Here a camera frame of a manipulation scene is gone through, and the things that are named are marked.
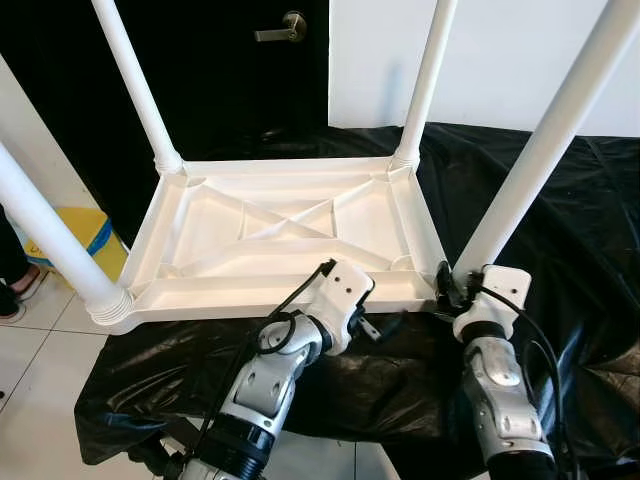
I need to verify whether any metal door handle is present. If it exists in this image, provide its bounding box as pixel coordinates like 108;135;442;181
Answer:
254;12;308;43

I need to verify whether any white plastic table top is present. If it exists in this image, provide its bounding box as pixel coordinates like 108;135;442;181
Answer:
100;155;451;334

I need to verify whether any black plastic table sheet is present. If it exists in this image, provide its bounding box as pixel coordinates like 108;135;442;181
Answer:
75;122;640;476

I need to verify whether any black door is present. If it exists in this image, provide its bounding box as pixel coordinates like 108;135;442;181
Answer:
0;0;331;241

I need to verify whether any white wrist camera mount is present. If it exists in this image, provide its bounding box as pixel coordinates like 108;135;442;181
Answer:
455;265;531;341
300;258;376;356

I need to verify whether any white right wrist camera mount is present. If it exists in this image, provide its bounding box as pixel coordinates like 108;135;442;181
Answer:
455;265;531;341

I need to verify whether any yellow bin with blue band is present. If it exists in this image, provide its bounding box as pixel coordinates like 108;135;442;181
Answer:
25;207;129;286

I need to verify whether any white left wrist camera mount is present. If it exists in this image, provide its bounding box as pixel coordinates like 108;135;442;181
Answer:
300;258;376;356

